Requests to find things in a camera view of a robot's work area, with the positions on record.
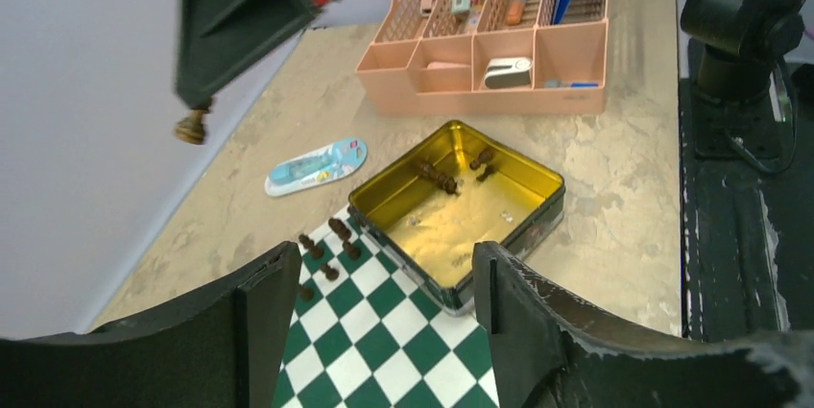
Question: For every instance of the orange marker in organizer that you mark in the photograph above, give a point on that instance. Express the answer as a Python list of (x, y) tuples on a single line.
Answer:
[(515, 12)]

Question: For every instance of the green white chess mat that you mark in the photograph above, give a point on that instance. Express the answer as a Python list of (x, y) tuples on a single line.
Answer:
[(372, 338)]

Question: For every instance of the brown chess piece fourteenth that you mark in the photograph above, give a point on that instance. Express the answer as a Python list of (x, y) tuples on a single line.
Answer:
[(311, 247)]

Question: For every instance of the brown chess king piece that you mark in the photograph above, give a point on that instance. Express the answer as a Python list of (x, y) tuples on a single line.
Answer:
[(444, 181)]

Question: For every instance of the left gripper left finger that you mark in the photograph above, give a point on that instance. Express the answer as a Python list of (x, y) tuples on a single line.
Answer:
[(219, 345)]

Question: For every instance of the white device in organizer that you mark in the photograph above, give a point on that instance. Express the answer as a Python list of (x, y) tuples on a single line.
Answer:
[(502, 73)]

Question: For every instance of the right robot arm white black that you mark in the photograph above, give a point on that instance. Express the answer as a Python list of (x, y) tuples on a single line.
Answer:
[(746, 29)]

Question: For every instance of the blue white packaged item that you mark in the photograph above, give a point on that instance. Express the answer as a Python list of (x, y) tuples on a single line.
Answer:
[(329, 163)]

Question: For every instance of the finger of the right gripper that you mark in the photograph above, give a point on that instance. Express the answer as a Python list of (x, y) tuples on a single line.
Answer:
[(219, 40)]

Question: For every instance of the blue capped tube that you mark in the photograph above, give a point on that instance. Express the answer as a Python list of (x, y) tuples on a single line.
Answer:
[(550, 84)]

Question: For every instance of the gold tin brown pieces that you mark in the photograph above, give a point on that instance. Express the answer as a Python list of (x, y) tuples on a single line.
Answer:
[(430, 235)]

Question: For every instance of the black metal base frame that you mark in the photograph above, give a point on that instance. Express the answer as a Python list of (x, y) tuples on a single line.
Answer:
[(746, 164)]

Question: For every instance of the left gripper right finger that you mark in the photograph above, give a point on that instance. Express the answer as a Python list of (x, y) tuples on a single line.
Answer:
[(551, 348)]

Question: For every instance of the peach plastic file organizer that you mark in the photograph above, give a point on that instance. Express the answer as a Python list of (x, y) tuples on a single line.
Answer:
[(426, 61)]

